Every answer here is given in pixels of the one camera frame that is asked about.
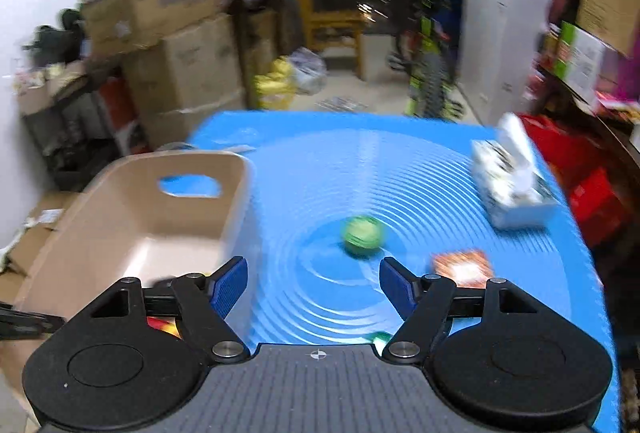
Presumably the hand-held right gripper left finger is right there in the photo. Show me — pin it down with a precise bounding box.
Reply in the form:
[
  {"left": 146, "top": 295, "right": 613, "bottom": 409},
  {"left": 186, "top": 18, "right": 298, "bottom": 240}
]
[{"left": 65, "top": 256, "right": 251, "bottom": 364}]

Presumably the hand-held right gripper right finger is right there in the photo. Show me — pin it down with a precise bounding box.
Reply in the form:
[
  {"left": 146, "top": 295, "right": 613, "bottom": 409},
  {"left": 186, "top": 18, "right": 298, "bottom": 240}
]
[{"left": 379, "top": 257, "right": 563, "bottom": 364}]

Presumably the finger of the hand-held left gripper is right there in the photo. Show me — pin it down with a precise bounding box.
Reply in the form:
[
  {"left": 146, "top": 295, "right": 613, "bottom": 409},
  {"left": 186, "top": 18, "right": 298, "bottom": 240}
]
[{"left": 0, "top": 303, "right": 66, "bottom": 340}]

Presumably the small patterned box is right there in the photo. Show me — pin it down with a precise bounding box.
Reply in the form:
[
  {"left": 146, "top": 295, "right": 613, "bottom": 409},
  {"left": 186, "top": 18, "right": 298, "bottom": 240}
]
[{"left": 432, "top": 250, "right": 496, "bottom": 289}]

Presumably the yellow toy with red knob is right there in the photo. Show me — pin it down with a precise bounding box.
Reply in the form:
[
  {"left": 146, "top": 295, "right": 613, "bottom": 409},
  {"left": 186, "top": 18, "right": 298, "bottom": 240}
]
[{"left": 146, "top": 316, "right": 182, "bottom": 340}]

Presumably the beige plastic basket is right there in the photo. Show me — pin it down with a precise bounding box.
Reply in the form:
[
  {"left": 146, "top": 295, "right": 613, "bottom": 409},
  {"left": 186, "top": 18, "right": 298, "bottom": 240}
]
[{"left": 0, "top": 152, "right": 258, "bottom": 394}]

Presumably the blue silicone mat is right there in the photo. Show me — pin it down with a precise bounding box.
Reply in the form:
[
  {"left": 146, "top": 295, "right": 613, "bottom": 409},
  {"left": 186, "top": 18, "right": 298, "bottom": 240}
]
[{"left": 187, "top": 110, "right": 621, "bottom": 433}]

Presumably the open cardboard floor box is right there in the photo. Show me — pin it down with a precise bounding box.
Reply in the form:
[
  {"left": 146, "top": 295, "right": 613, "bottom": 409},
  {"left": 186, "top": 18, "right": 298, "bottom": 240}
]
[{"left": 10, "top": 190, "right": 83, "bottom": 274}]

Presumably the white tissue box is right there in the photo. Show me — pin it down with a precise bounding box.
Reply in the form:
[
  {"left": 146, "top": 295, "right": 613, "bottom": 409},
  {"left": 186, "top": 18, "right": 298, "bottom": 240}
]
[{"left": 471, "top": 113, "right": 560, "bottom": 230}]

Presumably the low cardboard box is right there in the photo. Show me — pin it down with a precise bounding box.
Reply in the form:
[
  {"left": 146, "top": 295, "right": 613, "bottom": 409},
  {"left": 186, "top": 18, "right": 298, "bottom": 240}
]
[{"left": 142, "top": 93, "right": 248, "bottom": 148}]

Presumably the black shelf rack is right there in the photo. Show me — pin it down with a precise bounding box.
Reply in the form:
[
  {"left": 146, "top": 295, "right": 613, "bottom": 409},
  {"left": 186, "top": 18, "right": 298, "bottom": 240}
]
[{"left": 20, "top": 58, "right": 146, "bottom": 191}]

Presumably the red black carton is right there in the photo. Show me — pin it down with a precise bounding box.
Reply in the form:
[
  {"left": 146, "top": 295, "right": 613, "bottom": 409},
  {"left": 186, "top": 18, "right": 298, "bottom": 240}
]
[{"left": 97, "top": 75, "right": 151, "bottom": 154}]

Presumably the bicycle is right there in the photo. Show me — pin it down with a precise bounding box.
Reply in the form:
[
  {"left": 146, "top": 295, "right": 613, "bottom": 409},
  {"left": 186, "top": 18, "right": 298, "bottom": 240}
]
[{"left": 360, "top": 0, "right": 468, "bottom": 118}]

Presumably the red bag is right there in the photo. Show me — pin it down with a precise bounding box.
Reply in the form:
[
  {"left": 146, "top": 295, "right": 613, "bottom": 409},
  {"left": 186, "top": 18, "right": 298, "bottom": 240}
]
[{"left": 517, "top": 113, "right": 628, "bottom": 249}]

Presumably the cardboard tray box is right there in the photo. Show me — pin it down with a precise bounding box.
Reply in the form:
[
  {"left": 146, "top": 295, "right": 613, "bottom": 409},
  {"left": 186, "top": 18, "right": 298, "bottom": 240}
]
[{"left": 15, "top": 60, "right": 101, "bottom": 114}]

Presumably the large plain cardboard box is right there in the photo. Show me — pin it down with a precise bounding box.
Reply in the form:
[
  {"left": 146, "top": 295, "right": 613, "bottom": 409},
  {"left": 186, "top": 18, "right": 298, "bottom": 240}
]
[{"left": 122, "top": 13, "right": 246, "bottom": 114}]

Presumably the clear plastic bag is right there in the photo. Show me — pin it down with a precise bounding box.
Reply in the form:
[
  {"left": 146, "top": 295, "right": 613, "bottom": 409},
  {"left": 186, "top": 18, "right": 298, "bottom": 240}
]
[{"left": 290, "top": 47, "right": 328, "bottom": 94}]

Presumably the white chest freezer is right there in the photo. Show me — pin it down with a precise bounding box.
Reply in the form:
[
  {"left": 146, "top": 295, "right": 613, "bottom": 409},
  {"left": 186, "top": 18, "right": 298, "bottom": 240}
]
[{"left": 457, "top": 0, "right": 556, "bottom": 126}]

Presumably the dark wooden side table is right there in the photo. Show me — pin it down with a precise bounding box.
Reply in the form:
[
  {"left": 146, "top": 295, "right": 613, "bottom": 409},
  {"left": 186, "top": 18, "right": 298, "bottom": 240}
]
[{"left": 532, "top": 58, "right": 640, "bottom": 174}]

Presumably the wooden chair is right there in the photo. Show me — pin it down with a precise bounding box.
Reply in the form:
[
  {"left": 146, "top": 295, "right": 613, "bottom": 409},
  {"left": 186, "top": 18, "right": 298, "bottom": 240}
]
[{"left": 287, "top": 0, "right": 366, "bottom": 78}]

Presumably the green white carton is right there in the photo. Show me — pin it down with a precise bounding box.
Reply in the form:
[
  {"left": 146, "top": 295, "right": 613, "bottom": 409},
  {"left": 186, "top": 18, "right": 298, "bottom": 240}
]
[{"left": 554, "top": 20, "right": 608, "bottom": 96}]

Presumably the black bag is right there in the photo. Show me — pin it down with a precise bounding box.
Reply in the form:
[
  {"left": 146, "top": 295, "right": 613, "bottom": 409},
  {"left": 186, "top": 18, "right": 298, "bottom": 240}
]
[{"left": 30, "top": 8, "right": 86, "bottom": 58}]

